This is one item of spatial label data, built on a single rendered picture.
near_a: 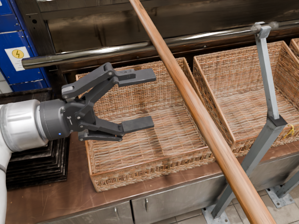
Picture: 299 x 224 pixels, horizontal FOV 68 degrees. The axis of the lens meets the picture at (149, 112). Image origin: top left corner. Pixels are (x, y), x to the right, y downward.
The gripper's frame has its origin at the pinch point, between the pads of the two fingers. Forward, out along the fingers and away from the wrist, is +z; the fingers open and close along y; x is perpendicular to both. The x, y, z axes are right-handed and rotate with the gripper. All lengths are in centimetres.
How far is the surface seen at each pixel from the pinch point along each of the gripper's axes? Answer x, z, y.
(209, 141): 13.3, 7.1, -1.3
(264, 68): -15.5, 43.9, 11.4
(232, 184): 21.2, 7.0, -1.0
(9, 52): -58, -41, 17
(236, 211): 0, 61, 118
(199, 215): -5, 36, 118
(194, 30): -59, 40, 20
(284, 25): -23, 52, 1
